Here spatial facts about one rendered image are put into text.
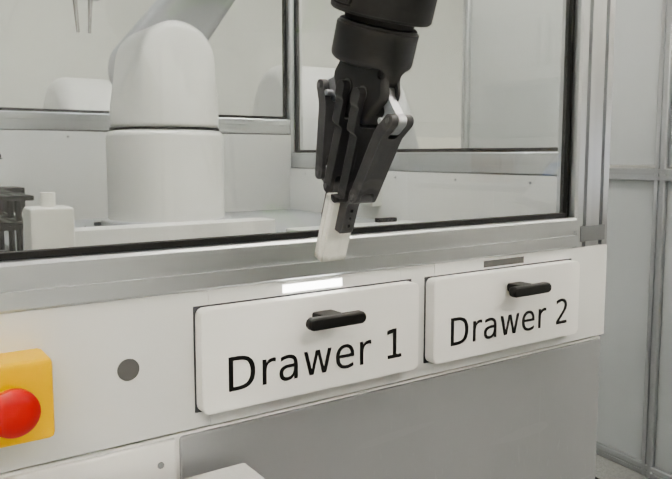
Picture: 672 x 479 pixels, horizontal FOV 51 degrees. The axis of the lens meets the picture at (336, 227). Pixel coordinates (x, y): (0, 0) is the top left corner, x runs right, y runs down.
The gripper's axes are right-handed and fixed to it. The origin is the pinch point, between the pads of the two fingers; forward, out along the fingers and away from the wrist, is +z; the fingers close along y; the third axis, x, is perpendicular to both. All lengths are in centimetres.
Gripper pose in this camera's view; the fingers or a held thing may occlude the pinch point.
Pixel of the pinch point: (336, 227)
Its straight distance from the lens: 70.9
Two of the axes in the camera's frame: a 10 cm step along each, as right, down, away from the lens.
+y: 5.3, 4.2, -7.4
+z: -1.9, 9.1, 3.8
